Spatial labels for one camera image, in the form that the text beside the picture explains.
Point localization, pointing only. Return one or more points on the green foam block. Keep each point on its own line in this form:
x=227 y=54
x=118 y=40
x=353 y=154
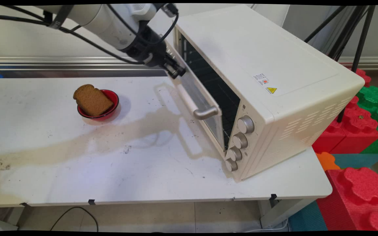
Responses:
x=374 y=98

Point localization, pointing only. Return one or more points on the aluminium rail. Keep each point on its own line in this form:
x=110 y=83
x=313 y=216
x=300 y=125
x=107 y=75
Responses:
x=61 y=64

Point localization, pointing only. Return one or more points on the orange foam block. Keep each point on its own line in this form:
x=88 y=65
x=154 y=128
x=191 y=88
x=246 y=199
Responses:
x=327 y=161

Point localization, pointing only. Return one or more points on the yellow warning sticker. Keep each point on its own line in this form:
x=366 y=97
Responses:
x=272 y=90

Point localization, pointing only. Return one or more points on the large silver oven knob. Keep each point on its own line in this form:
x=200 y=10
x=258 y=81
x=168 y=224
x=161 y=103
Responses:
x=245 y=124

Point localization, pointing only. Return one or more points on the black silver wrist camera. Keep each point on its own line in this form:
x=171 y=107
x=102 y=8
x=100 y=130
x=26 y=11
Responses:
x=171 y=9

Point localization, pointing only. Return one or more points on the teal foam block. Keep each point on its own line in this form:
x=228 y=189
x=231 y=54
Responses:
x=307 y=218
x=356 y=160

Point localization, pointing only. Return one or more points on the red bowl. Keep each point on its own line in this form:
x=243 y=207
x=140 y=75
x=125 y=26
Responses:
x=110 y=106

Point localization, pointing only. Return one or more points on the black tripod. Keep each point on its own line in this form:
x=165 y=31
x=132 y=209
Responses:
x=361 y=36

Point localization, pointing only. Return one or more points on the white label sticker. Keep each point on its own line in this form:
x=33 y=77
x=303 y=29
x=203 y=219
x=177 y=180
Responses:
x=262 y=79

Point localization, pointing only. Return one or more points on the black tape strip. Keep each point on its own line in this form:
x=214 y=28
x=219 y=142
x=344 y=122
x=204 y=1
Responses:
x=274 y=197
x=91 y=202
x=25 y=204

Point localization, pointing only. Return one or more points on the white table leg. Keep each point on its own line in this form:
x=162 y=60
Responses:
x=11 y=216
x=284 y=209

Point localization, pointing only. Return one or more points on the large red foam block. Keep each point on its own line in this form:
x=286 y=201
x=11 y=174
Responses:
x=356 y=200

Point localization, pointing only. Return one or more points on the brown toast slice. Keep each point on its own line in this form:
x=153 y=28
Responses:
x=92 y=100

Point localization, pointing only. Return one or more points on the cream toaster oven body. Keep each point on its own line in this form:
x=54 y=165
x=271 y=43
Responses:
x=274 y=65

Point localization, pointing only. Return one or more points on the small red foam block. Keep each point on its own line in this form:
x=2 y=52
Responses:
x=363 y=77

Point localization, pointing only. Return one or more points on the white board panel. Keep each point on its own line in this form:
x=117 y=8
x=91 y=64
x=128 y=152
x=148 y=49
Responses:
x=271 y=14

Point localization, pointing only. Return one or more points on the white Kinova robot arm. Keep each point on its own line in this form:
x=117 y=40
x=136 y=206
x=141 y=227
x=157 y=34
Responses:
x=100 y=18

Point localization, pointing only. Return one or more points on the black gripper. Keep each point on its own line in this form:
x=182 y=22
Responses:
x=146 y=49

